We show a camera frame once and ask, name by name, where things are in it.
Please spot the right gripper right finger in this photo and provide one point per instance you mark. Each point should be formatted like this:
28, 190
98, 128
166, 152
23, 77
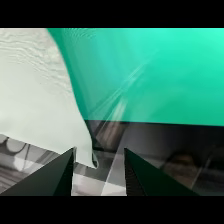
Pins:
146, 181

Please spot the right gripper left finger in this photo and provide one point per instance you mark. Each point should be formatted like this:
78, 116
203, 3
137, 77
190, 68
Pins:
53, 180

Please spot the white garment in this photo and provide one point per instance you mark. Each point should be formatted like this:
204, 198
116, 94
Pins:
33, 100

